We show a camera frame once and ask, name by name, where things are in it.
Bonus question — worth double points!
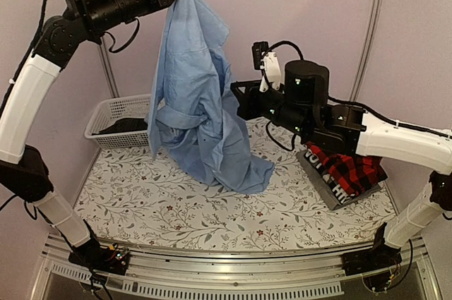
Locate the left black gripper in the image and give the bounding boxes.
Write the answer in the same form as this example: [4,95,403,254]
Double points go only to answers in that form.
[83,0,189,35]

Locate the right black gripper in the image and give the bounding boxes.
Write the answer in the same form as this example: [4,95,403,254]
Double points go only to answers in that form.
[230,80,310,138]

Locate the light blue long sleeve shirt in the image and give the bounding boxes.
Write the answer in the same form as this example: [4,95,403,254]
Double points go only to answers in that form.
[147,0,274,194]

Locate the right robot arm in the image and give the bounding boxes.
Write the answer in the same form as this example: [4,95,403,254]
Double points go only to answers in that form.
[230,60,451,269]

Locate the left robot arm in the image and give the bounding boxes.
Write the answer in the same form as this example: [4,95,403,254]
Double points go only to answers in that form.
[1,0,176,268]

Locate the grey folded shirt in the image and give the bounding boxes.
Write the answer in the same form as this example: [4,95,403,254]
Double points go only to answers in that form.
[296,150,382,210]

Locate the dark shirt in basket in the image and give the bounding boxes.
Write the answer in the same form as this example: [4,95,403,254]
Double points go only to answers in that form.
[97,118,148,135]

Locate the red black plaid shirt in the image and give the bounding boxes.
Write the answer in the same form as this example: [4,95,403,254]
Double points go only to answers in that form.
[307,142,388,196]

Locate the white plastic basket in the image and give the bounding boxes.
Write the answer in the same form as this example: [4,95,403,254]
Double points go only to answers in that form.
[84,94,151,149]

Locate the black shirt white letters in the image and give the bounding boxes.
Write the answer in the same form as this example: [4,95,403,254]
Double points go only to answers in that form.
[302,150,353,210]

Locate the floral table mat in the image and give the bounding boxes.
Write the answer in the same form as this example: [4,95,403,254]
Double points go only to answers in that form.
[75,119,396,251]

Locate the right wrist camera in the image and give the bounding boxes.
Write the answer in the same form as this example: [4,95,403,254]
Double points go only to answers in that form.
[251,41,282,92]

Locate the left aluminium post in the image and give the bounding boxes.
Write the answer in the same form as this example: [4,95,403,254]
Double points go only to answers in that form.
[98,37,119,98]

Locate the aluminium post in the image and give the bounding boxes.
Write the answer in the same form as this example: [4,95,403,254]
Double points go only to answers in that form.
[98,37,119,98]
[350,0,383,102]

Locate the right aluminium post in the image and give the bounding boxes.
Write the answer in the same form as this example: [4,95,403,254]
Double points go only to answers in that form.
[350,0,383,102]

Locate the aluminium front rail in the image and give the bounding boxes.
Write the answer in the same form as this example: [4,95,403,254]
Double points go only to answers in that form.
[31,234,443,299]

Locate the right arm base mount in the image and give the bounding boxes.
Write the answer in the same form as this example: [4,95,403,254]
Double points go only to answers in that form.
[340,222,402,293]

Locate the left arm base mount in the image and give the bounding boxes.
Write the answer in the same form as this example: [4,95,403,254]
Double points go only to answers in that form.
[64,234,130,276]

